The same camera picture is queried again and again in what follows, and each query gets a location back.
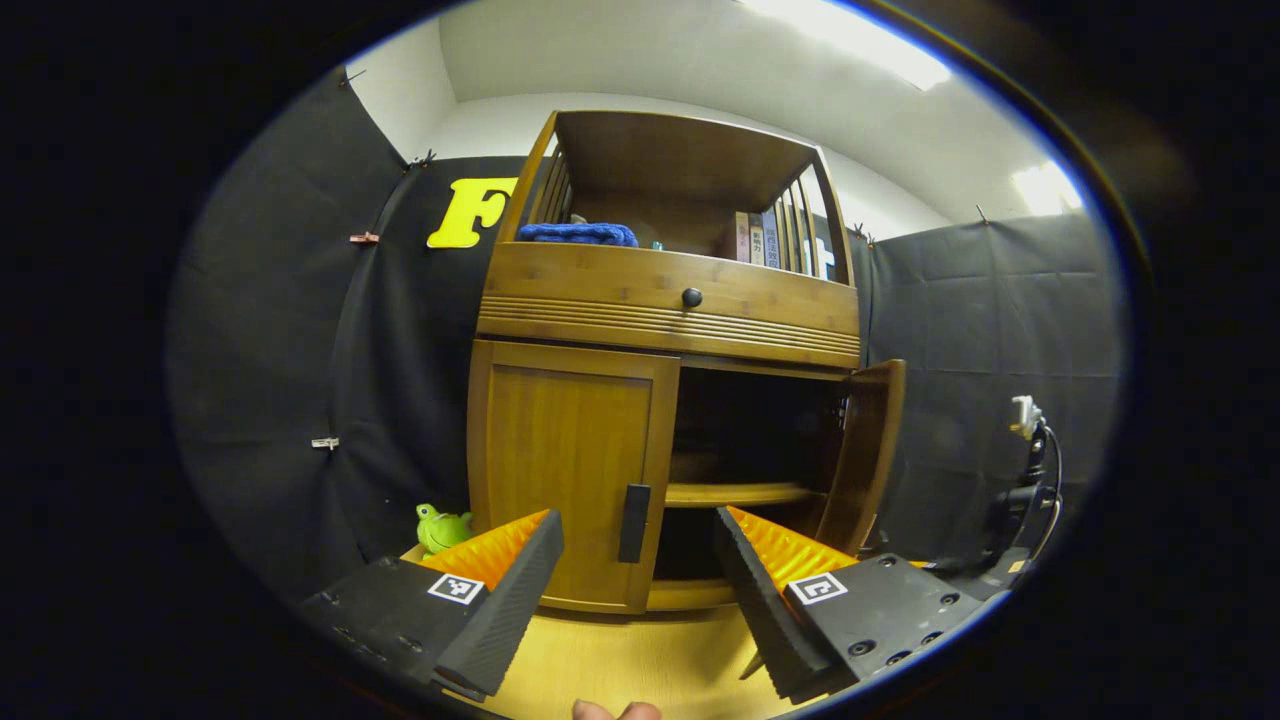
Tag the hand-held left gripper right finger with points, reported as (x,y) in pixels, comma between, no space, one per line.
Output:
(765,620)

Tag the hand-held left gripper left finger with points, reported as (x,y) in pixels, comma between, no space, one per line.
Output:
(510,610)

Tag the wooden shoe cabinet door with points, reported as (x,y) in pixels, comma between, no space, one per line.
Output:
(565,460)
(865,450)

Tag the wooden double-door shoe cabinet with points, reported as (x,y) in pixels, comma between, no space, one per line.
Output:
(680,160)

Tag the wooden inner cabinet shelf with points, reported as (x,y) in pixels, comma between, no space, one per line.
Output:
(740,494)

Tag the wooden cabinet drawer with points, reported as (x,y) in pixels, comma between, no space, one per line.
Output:
(600,280)

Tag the green frog plush toy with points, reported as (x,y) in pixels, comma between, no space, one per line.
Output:
(440,530)

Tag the short ceiling light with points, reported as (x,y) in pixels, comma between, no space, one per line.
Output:
(1045,188)

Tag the black round drawer knob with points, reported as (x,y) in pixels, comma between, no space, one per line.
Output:
(692,297)

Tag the black backdrop cloth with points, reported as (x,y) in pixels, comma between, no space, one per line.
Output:
(270,350)

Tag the light blue book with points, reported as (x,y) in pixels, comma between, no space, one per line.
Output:
(771,240)

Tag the dark olive book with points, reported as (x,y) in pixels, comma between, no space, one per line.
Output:
(756,240)

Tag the pink book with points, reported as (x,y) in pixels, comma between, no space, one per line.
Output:
(742,238)

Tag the blue folded towel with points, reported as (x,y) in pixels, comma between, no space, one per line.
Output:
(580,234)

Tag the copper clip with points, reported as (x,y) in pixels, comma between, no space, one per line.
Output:
(364,238)

